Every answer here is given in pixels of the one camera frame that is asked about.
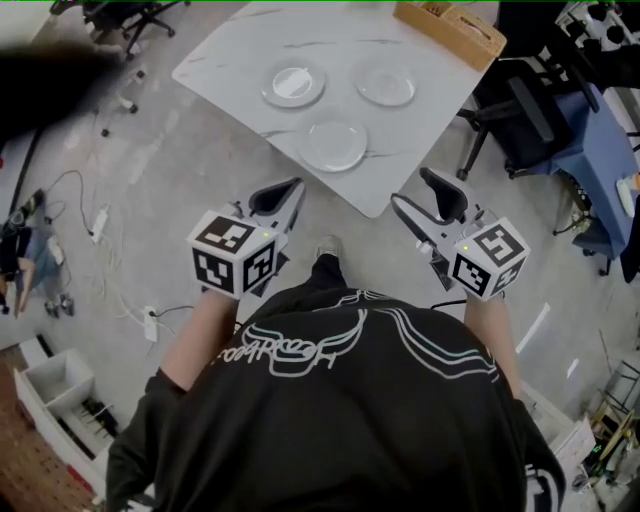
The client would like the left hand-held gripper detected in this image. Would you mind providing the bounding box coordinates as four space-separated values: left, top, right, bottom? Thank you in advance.
185 177 307 301

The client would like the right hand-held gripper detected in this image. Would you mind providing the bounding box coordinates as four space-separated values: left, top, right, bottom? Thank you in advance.
390 167 531 302

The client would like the white round plate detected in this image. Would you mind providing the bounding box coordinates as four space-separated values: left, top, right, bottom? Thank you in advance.
353 58 417 108
261 58 327 110
298 119 370 174

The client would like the person's left forearm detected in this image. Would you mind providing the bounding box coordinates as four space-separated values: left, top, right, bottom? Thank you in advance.
164 288 246 394

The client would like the person's right forearm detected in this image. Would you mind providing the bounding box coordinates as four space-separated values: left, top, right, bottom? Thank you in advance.
462 294 524 401

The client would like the person's grey shoe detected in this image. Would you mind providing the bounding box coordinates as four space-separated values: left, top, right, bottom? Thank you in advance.
315 234 344 261

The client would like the person's black trouser leg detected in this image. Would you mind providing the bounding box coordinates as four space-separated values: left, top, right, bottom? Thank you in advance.
308 252 350 301

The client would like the black office chair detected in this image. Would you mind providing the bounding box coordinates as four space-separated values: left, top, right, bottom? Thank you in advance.
455 54 601 181
82 0 191 61

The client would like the woven wicker basket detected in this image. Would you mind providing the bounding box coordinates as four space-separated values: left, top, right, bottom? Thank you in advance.
393 0 507 72

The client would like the blue cloth-covered table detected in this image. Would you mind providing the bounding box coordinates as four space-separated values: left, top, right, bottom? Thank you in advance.
542 82 640 284

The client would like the white power strip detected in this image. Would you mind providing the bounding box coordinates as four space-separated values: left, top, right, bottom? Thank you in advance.
142 305 160 344
89 202 111 245

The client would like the white office chair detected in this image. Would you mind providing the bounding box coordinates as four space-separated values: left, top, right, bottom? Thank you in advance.
92 64 147 140

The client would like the white tissue sheet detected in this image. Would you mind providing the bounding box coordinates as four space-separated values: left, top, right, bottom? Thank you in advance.
459 14 489 36

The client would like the white oval device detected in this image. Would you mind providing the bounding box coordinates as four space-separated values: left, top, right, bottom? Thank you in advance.
615 178 637 219

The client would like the black printed t-shirt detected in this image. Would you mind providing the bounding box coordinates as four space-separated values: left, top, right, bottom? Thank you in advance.
105 285 569 512

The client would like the white storage box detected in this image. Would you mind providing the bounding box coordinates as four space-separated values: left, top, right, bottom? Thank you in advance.
519 384 597 484

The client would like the white open cabinet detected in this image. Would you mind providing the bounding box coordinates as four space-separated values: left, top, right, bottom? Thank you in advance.
13 335 124 501

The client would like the black floor cable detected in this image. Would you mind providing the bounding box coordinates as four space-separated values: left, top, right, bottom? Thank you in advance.
154 303 196 319
44 169 96 236

